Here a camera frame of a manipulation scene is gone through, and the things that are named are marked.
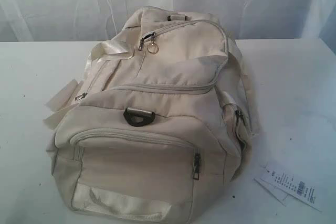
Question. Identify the white backdrop curtain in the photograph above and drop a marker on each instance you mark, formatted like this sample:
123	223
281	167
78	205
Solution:
90	20

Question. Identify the beige fabric duffel bag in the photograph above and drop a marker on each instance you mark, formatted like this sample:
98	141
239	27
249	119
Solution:
160	124

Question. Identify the white paper label sheet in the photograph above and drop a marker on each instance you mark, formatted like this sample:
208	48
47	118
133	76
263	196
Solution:
295	186

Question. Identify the white paper sheet underneath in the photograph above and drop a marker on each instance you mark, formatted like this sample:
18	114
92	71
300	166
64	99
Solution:
277	193

